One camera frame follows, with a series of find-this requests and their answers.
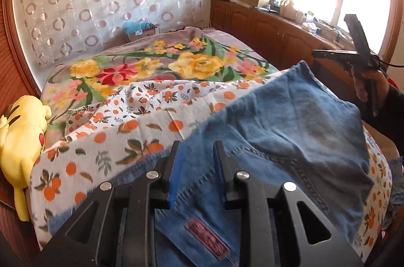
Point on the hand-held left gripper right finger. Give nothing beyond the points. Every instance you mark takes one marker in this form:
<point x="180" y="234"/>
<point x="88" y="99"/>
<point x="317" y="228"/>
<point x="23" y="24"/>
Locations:
<point x="220" y="178"/>

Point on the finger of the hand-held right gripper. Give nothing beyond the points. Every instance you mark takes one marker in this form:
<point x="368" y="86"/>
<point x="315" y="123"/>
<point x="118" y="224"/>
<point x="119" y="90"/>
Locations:
<point x="331" y="53"/>

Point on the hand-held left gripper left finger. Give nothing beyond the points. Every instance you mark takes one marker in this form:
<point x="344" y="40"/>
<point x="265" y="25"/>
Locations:
<point x="173" y="178"/>

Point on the person's right forearm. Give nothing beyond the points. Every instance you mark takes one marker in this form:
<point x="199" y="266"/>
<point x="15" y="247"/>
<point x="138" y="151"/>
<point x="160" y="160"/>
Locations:
<point x="394" y="115"/>

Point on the person's right hand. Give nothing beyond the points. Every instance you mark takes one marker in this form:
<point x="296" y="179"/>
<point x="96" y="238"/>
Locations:
<point x="380" y="87"/>

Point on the white plastic container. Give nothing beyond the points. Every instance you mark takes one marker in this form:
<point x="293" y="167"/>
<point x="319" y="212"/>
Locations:
<point x="290" y="10"/>

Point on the orange fruit print bedsheet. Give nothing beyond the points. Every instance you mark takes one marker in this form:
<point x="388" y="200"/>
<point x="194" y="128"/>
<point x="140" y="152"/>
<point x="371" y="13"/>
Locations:
<point x="94" y="159"/>

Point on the wooden cabinet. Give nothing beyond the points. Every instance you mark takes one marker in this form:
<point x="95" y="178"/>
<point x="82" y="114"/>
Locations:
<point x="252" y="24"/>

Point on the floral blanket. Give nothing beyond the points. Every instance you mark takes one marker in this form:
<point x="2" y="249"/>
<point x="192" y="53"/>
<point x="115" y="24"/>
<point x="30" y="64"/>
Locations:
<point x="157" y="65"/>

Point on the yellow plush toy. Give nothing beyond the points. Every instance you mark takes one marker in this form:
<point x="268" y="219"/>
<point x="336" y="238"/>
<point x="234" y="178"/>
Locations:
<point x="22" y="140"/>

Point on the light blue bag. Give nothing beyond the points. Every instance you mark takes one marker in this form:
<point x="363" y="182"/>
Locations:
<point x="134" y="27"/>

